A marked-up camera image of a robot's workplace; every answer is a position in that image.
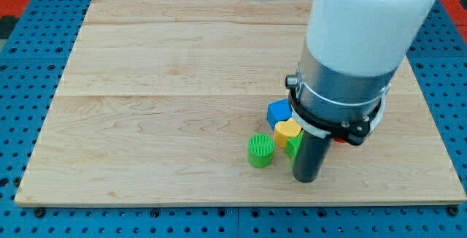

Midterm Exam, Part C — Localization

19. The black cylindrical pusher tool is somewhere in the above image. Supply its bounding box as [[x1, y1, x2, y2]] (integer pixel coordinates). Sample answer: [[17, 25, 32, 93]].
[[292, 131, 333, 183]]

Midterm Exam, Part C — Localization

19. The blue cube block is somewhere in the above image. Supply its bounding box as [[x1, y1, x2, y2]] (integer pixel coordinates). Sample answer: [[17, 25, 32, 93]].
[[266, 99, 291, 130]]

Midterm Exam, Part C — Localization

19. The wooden board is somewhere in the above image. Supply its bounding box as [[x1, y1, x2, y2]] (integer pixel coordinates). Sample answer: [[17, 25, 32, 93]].
[[15, 0, 466, 208]]

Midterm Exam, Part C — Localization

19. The yellow heart block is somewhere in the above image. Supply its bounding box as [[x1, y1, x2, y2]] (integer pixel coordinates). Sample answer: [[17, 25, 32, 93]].
[[273, 118, 302, 148]]

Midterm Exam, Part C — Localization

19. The green angular block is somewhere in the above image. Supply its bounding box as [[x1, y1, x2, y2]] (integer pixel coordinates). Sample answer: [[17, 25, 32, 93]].
[[285, 131, 304, 166]]

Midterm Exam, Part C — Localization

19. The green circle block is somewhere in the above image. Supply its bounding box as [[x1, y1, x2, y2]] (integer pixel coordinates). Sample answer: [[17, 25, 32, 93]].
[[247, 134, 275, 168]]

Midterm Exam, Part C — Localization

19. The red block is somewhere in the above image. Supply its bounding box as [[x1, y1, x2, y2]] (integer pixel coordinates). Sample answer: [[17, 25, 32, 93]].
[[333, 138, 347, 144]]

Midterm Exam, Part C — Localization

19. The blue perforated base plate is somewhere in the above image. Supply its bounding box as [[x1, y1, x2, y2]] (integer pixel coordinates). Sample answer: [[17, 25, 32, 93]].
[[1, 0, 466, 237]]

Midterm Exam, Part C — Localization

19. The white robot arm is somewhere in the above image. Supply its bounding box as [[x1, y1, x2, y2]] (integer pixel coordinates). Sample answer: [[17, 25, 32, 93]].
[[285, 0, 435, 183]]

